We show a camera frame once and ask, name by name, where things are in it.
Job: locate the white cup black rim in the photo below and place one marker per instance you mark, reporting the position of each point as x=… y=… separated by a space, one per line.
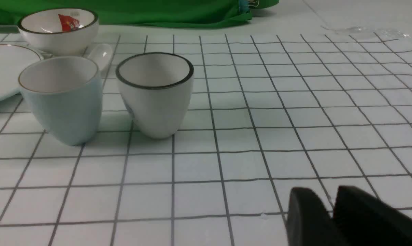
x=156 y=89

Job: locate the light blue saucer plate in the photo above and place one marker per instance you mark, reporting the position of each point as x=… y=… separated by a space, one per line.
x=13 y=59

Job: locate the blue binder clip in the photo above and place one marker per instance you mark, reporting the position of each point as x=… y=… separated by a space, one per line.
x=246 y=5

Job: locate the white bowl with flag picture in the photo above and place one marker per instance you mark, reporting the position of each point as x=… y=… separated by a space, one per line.
x=59 y=31

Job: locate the green backdrop cloth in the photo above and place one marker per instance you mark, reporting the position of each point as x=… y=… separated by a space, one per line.
x=195 y=14

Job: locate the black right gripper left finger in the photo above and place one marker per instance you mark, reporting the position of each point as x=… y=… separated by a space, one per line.
x=309 y=223

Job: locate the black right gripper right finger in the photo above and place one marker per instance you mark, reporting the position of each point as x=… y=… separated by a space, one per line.
x=367 y=221

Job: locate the light blue ceramic cup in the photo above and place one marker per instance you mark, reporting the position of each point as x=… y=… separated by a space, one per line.
x=65 y=94

